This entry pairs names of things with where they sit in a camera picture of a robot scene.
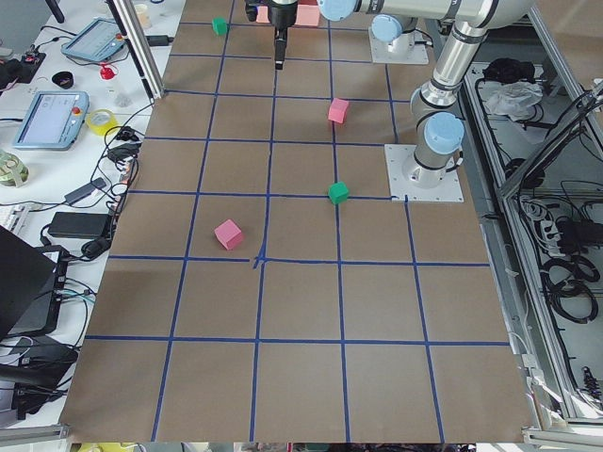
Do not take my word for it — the aluminium frame post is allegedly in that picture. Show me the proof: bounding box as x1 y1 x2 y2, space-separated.
106 0 164 101

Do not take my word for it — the pink foam cube centre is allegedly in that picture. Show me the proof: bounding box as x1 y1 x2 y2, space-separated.
328 98 350 124

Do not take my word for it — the pink plastic tray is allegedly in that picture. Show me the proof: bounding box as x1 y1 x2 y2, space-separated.
256 3 320 26

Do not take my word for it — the green foam cube at edge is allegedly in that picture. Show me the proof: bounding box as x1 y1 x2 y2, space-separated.
211 17 228 36

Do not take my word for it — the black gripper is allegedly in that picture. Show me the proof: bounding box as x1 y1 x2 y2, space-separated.
245 0 298 71

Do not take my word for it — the red small object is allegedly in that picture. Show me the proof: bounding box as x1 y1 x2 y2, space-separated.
100 64 116 80

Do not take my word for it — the green tape roll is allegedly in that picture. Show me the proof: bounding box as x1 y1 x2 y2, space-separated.
0 151 29 187

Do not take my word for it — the upper teach pendant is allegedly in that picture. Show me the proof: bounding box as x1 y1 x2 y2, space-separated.
61 18 124 63

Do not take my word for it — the teach pendant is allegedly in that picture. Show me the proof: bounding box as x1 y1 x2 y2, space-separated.
61 18 124 63
12 91 90 151

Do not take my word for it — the white crumpled cloth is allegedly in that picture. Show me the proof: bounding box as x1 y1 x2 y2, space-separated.
484 81 543 121

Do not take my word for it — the black bowl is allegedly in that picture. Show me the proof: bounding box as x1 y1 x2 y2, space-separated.
52 71 74 89

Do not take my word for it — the yellow tape roll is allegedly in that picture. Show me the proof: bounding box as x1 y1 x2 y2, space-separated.
85 109 119 136

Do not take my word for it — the black laptop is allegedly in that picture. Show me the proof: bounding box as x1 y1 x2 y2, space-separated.
1 228 67 339

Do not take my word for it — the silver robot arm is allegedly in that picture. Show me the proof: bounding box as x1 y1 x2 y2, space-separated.
245 1 460 71
354 0 533 188

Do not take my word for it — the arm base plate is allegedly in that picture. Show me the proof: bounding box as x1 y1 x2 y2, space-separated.
369 30 429 65
384 144 464 202

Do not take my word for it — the black power brick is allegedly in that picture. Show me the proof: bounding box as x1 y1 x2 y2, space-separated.
48 212 110 239

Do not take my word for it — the pink foam cube near edge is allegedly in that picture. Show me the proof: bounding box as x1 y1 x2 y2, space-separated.
214 219 244 250

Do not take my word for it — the lower teach pendant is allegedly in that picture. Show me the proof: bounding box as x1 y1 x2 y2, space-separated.
12 91 90 151

